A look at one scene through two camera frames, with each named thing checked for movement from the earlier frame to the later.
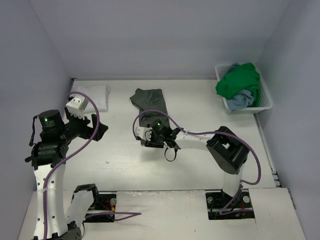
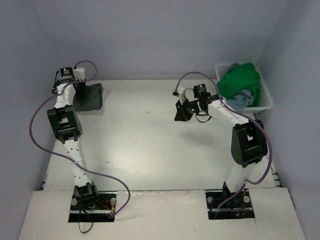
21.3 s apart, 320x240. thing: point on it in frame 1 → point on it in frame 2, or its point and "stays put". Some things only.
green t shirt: x=243 y=77 stays put
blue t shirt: x=241 y=101 stays put
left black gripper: x=92 y=125 → x=80 y=88
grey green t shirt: x=147 y=99 → x=88 y=97
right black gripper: x=155 y=143 → x=180 y=113
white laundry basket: x=265 y=102 stays put
